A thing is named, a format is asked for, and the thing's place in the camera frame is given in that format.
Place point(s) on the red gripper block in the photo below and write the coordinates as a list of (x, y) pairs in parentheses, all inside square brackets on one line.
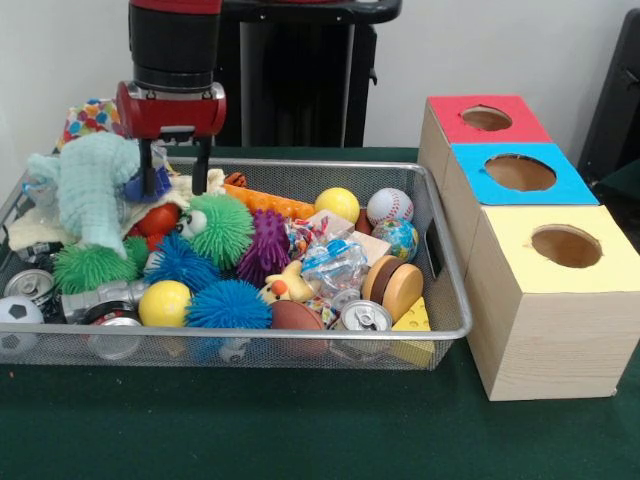
[(170, 115)]

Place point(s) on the purple plastic toy piece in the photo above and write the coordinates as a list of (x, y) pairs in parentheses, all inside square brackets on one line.
[(134, 189)]

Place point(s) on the mint green waffle cloth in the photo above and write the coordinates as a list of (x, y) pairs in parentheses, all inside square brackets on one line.
[(95, 190)]

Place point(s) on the multicoloured dotted cloth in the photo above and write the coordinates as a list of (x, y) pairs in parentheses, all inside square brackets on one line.
[(92, 120)]

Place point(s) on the cream waffle cloth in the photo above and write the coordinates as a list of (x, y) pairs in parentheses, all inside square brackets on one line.
[(30, 232)]

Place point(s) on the yellow duck plush toy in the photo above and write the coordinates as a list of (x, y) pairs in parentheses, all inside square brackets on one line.
[(285, 287)]

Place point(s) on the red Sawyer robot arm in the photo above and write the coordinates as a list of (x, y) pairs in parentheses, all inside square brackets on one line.
[(175, 40)]

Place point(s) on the shallow clear mesh bin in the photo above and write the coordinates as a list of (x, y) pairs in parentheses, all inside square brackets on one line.
[(320, 356)]

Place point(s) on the wooden box with three holes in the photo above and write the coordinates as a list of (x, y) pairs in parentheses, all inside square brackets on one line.
[(550, 345)]

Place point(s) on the blue spiky ball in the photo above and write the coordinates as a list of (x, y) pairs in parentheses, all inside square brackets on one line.
[(227, 305)]

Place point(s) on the small soccer ball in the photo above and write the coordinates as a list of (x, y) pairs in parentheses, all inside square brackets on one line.
[(17, 310)]

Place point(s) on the globe print ball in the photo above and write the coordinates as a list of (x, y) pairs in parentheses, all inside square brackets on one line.
[(397, 237)]

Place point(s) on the silver drink can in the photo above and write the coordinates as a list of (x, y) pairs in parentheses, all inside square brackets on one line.
[(362, 315)]

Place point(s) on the wooden burger toy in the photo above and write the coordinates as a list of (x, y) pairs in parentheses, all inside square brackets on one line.
[(395, 285)]

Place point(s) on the yellow cheese wedge toy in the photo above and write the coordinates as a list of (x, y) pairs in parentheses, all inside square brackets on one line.
[(415, 317)]

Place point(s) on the dark green tablecloth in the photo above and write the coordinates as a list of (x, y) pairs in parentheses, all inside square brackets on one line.
[(300, 430)]

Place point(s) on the black stand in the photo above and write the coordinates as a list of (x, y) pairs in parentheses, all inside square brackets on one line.
[(615, 100)]

